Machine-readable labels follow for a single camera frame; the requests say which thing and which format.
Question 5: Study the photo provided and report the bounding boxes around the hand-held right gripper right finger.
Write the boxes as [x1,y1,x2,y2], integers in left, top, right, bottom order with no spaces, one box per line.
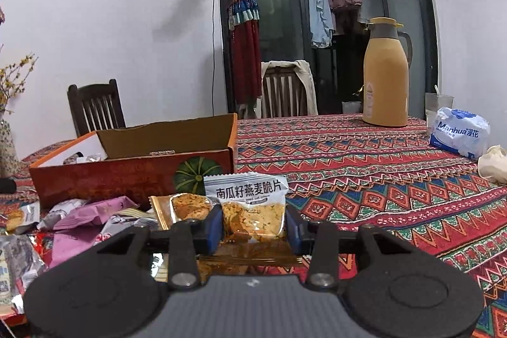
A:
[285,208,410,292]

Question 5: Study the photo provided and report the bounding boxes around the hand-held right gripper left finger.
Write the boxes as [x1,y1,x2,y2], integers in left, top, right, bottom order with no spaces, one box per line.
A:
[93,204,224,292]

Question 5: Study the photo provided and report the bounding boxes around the white oat crisp packet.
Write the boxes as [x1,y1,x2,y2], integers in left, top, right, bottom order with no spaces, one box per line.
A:
[203,172,289,244]

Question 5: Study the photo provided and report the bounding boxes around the pile of snack packets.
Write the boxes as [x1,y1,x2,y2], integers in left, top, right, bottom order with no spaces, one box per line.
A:
[0,151,304,317]

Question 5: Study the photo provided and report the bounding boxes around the orange cardboard box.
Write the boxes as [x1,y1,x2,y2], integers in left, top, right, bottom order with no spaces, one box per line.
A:
[29,113,238,210]

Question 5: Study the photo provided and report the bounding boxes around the floral ceramic vase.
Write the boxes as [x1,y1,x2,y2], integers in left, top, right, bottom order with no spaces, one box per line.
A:
[0,112,20,178]

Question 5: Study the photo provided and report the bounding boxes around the red patterned tablecloth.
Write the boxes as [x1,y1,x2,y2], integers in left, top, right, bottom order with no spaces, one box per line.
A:
[0,115,507,338]

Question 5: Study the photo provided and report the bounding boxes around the yellow flower branches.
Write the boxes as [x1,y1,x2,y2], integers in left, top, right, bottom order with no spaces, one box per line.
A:
[0,53,38,113]

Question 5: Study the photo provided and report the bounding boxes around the dark wooden chair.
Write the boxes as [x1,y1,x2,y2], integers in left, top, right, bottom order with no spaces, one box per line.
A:
[67,79,126,137]

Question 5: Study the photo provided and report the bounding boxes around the brown slatted wooden chair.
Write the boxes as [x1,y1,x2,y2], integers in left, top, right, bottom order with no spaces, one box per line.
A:
[261,63,310,119]

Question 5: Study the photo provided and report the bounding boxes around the chair with draped cloth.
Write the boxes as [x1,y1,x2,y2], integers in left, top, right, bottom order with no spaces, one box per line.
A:
[241,60,318,119]

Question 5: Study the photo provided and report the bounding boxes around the tan thermos jug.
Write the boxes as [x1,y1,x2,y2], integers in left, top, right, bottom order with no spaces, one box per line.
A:
[362,17,413,127]

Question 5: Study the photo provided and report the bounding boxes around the red tassel hanging decoration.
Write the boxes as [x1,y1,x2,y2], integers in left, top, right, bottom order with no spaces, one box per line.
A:
[228,0,262,107]

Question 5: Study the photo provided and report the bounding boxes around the clear drinking glass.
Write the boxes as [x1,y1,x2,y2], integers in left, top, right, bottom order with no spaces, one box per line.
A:
[425,85,454,135]

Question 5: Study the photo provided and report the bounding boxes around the white blue tissue pack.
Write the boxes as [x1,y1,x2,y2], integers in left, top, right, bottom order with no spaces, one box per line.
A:
[429,106,491,160]

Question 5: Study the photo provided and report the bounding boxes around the beige crumpled bag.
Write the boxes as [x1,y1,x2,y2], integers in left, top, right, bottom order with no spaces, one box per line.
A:
[477,145,507,186]

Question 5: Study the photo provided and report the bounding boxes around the light blue hanging shirt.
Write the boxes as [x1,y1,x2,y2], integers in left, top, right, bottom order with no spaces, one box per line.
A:
[308,0,335,49]

